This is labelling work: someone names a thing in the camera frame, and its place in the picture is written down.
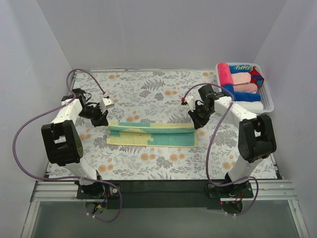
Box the white rolled towel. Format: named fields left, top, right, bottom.
left=238, top=101, right=264, bottom=112

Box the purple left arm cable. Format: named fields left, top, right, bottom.
left=12, top=69, right=123, bottom=223

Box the floral patterned table mat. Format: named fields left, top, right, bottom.
left=48, top=70, right=278, bottom=181

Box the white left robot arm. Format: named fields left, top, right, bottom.
left=41, top=88, right=114, bottom=198

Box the green yellow cloth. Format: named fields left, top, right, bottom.
left=106, top=122, right=198, bottom=148

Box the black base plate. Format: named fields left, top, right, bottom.
left=76, top=180, right=254, bottom=210

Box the dusty pink rolled towel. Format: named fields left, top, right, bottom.
left=233, top=83, right=258, bottom=94

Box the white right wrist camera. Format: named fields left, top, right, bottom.
left=181, top=96, right=196, bottom=112

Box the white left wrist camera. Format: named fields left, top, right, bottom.
left=100, top=97, right=114, bottom=112

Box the red blue patterned cloth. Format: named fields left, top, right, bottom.
left=249, top=66, right=264, bottom=88

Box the light pink rolled towel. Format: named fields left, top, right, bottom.
left=231, top=72, right=251, bottom=85

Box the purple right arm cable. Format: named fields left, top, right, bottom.
left=182, top=83, right=260, bottom=217

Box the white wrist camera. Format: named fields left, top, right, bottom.
left=181, top=96, right=196, bottom=112
left=100, top=97, right=114, bottom=112

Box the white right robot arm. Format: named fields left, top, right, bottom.
left=181, top=83, right=276, bottom=197

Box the white plastic basket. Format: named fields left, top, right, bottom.
left=215, top=62, right=274, bottom=114

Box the blue lettered rolled towel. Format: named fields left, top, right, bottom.
left=229, top=64, right=254, bottom=74

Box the hot pink rolled towel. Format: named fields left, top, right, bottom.
left=217, top=62, right=233, bottom=86

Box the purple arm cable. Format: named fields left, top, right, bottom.
left=182, top=83, right=260, bottom=217
left=12, top=69, right=123, bottom=223

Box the aluminium front rail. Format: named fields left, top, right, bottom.
left=31, top=179, right=297, bottom=201

